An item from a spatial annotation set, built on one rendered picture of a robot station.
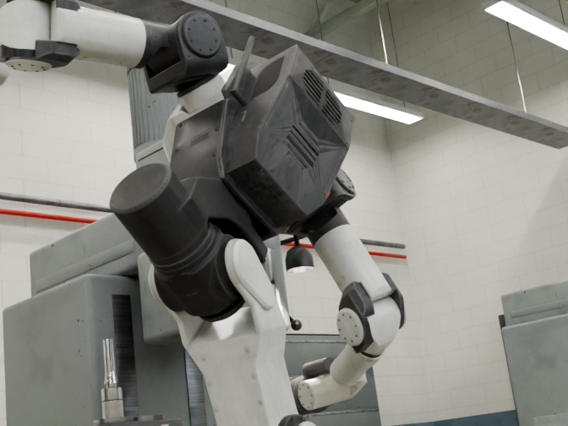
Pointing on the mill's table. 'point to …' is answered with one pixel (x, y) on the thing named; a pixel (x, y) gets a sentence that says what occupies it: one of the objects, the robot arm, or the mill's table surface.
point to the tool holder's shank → (109, 363)
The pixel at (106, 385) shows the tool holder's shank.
